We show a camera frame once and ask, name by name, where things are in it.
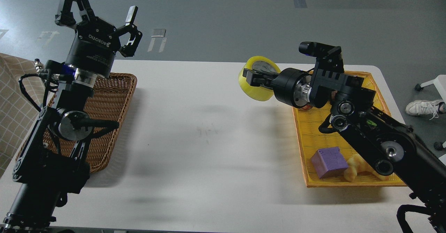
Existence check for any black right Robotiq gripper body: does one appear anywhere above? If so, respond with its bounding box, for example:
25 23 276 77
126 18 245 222
272 68 311 108

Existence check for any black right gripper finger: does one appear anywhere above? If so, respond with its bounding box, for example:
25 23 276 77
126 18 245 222
247 77 274 89
243 68 280 82

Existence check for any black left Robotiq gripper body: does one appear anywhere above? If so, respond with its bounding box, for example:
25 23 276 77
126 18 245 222
65 17 121 78

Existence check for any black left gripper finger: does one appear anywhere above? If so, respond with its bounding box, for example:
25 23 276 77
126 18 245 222
55 0 97 30
115 6 143 58

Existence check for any yellow tape roll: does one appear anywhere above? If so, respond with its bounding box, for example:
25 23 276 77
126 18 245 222
238 56 281 101

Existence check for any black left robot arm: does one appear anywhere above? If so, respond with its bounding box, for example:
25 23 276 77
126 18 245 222
1 0 143 233

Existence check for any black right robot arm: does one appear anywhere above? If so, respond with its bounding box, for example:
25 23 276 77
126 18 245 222
240 41 446 233

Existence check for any yellow plastic basket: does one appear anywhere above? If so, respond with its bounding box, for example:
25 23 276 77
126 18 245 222
292 71 407 188

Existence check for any brown wicker basket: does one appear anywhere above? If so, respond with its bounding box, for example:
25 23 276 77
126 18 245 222
15 73 137 173

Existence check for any beige checkered cloth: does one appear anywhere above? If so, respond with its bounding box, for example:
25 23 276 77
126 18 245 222
0 53 43 177

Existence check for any purple cube block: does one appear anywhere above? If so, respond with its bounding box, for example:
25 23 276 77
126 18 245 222
310 146 348 179

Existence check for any toy croissant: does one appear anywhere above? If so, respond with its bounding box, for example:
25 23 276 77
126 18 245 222
344 154 389 182

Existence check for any white sneaker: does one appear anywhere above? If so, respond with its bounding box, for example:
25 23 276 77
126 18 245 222
405 99 446 120

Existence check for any white chair leg with caster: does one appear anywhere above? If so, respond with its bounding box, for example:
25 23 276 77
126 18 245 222
414 75 446 151

